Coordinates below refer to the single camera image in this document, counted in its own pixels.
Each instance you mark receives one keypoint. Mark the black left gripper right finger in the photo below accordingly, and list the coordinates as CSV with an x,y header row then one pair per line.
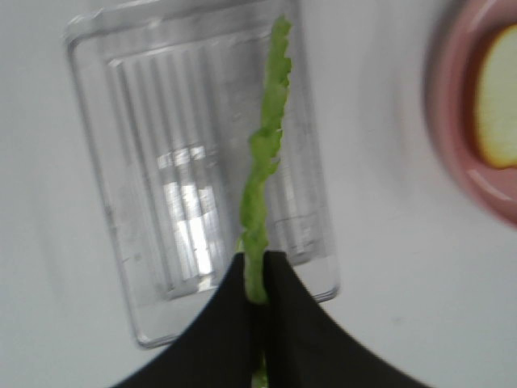
x,y
305,347

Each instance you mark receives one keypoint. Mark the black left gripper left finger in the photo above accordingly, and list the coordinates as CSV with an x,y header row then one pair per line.
x,y
220,348

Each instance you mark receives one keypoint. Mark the green lettuce leaf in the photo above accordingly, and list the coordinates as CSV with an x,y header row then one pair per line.
x,y
265,144

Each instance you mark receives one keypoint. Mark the bread slice with orange crust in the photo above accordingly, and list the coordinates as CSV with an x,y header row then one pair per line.
x,y
494,106

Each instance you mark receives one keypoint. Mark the clear plastic left container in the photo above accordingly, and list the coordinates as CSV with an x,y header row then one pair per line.
x,y
170,92

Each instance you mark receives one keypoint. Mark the pink round plate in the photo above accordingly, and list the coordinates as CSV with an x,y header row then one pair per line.
x,y
461,35

